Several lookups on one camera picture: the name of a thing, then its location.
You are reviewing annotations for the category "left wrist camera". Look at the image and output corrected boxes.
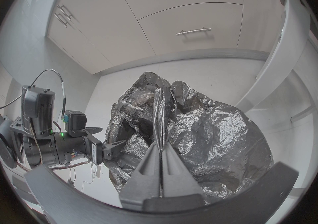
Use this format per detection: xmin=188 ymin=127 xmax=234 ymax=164
xmin=61 ymin=110 xmax=87 ymax=138

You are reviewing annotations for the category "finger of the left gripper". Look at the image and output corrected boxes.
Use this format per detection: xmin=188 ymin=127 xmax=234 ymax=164
xmin=103 ymin=140 xmax=125 ymax=160
xmin=86 ymin=127 xmax=103 ymax=139

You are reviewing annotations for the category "beige cabinet with drawers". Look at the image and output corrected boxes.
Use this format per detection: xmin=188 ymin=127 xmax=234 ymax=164
xmin=46 ymin=0 xmax=271 ymax=74

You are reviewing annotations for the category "white cable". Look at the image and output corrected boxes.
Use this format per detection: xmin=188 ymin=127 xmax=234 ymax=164
xmin=67 ymin=167 xmax=96 ymax=194

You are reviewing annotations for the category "black plastic bag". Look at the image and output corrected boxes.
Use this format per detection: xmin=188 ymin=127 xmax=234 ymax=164
xmin=104 ymin=71 xmax=274 ymax=206

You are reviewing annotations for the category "grey chair with white frame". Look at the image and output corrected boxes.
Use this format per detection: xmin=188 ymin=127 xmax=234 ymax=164
xmin=235 ymin=0 xmax=318 ymax=201

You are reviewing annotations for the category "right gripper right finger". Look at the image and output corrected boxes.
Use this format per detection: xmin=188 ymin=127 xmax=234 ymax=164
xmin=162 ymin=142 xmax=207 ymax=205

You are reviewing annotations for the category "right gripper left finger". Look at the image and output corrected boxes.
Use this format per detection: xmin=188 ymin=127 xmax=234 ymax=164
xmin=119 ymin=142 xmax=161 ymax=210

